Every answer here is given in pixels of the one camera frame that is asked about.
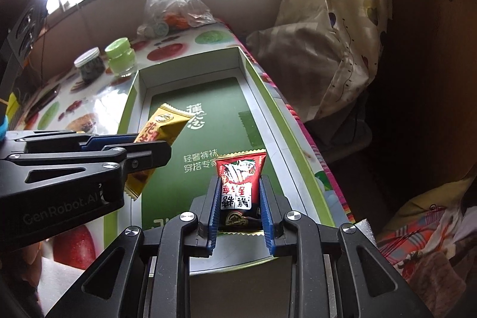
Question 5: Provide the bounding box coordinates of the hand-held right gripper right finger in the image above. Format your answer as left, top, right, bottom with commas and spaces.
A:
259, 174, 435, 318

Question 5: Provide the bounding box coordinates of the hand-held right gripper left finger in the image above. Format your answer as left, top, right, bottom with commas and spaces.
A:
45, 174, 224, 318

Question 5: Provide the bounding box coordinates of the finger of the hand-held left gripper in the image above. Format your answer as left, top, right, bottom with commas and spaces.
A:
4, 130, 140, 155
0, 140, 173, 205

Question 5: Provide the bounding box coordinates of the yellow snack packet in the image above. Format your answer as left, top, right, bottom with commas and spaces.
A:
124, 104, 189, 201

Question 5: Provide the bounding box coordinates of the red snack packet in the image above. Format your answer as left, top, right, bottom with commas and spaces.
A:
215, 150, 268, 238

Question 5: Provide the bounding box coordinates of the green cardboard box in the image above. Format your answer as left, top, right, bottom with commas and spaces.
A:
102, 46, 336, 266

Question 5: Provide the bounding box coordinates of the white lid dark jar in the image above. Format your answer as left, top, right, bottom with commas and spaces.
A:
74, 47, 107, 85

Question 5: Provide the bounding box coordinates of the dark flat object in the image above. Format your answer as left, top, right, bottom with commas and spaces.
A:
24, 85, 62, 114

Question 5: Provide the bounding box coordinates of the green lid jar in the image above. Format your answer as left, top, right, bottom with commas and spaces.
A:
104, 37, 139, 77

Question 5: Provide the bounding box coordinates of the white foam piece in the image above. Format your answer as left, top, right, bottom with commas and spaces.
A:
354, 218, 378, 249

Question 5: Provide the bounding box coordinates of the fruit print tablecloth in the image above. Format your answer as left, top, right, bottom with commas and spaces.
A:
7, 18, 358, 270

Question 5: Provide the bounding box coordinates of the grey plastic tub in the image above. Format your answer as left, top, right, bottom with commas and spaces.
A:
306, 106, 373, 159

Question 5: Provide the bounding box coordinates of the orange wrapped snack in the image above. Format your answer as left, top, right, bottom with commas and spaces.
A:
166, 14, 188, 29

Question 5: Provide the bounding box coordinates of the colourful plaid blanket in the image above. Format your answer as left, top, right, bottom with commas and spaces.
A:
373, 176, 477, 304

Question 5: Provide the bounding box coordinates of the cream patterned curtain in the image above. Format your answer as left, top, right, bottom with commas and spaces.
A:
246, 0, 395, 122

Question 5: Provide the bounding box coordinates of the brown wooden cabinet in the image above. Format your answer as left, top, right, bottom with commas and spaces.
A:
373, 0, 477, 192

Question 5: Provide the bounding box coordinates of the black cable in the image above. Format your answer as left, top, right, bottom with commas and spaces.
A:
37, 24, 49, 86

